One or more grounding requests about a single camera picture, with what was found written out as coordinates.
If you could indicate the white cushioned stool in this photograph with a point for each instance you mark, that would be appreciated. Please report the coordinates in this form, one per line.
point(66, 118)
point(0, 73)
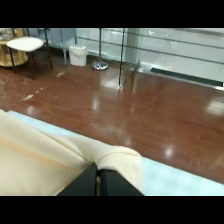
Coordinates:
point(25, 44)

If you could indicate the round wooden table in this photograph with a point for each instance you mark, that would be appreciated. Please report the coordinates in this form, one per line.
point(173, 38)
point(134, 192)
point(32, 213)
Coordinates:
point(10, 55)

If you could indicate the chrome stand with round base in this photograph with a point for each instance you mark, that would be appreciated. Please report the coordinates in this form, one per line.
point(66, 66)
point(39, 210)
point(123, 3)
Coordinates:
point(100, 63)

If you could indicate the cream shirt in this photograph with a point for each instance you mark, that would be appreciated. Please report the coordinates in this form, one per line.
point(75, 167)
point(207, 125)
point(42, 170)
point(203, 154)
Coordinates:
point(36, 163)

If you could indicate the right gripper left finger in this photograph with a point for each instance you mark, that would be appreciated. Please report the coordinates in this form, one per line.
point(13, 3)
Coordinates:
point(84, 184)

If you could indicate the glass partition with black frame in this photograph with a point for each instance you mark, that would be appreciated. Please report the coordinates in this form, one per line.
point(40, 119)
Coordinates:
point(128, 56)

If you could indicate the white waste bin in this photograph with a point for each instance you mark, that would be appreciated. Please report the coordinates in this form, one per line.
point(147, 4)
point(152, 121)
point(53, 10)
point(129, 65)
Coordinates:
point(77, 54)

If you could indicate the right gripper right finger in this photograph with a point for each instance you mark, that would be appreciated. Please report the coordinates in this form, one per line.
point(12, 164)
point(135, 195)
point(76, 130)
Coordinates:
point(116, 185)

